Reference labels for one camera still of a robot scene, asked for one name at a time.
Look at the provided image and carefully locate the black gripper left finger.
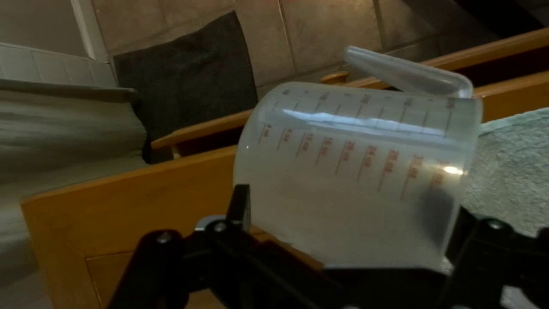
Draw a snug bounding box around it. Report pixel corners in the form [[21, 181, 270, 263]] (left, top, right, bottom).
[[227, 184, 251, 230]]

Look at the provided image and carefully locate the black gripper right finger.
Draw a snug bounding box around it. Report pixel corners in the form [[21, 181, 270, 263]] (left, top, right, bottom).
[[445, 208, 533, 268]]

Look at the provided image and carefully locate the translucent plastic measuring jar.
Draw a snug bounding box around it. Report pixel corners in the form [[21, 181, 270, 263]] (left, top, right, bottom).
[[234, 47, 483, 270]]

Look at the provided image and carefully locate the white paper towel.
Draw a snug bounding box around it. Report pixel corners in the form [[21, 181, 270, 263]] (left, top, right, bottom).
[[464, 109, 549, 236]]

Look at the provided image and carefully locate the dark floor mat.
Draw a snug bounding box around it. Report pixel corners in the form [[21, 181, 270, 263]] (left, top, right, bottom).
[[114, 12, 258, 164]]

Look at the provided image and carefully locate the wooden dresser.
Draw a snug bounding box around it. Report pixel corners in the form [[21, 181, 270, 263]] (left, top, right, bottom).
[[23, 28, 549, 309]]

